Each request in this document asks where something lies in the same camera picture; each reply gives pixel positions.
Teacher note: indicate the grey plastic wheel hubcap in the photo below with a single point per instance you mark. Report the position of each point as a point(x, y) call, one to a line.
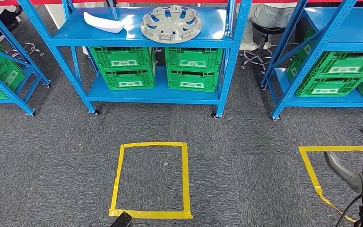
point(171, 25)

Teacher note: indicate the blue metal shelf rack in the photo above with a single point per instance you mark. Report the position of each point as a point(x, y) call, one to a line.
point(75, 34)
point(356, 25)
point(17, 101)

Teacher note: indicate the black robot body part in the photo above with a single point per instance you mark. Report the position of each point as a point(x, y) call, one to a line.
point(122, 221)

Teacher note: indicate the black round stool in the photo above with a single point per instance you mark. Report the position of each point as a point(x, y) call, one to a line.
point(267, 28)
point(7, 27)

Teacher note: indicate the person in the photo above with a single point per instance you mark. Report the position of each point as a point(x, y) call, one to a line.
point(3, 12)
point(269, 15)

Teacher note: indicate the white plastic mirror cover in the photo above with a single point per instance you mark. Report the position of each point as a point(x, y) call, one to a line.
point(104, 23)

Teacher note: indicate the white desk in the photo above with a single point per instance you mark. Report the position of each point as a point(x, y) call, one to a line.
point(54, 15)

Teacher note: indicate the red barrier tape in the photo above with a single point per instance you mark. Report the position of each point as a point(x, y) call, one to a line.
point(43, 2)

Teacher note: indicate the black barrier post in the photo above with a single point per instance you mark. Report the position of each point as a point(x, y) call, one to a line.
point(111, 3)

